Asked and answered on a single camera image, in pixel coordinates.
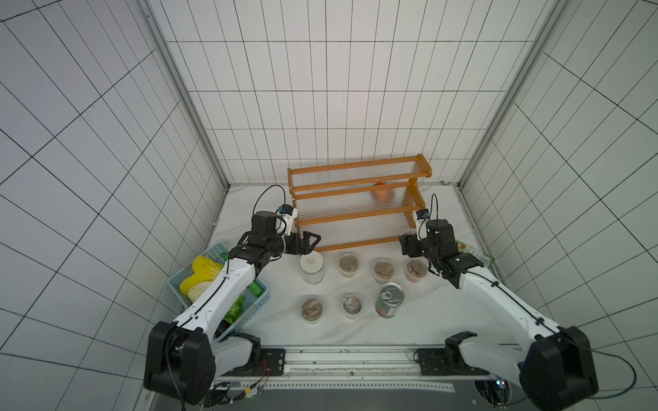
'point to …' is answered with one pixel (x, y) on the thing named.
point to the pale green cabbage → (236, 310)
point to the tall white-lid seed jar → (312, 266)
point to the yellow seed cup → (348, 265)
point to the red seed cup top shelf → (383, 271)
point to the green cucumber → (255, 288)
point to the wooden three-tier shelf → (357, 192)
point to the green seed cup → (311, 310)
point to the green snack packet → (487, 259)
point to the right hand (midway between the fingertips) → (401, 235)
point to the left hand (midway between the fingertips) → (304, 242)
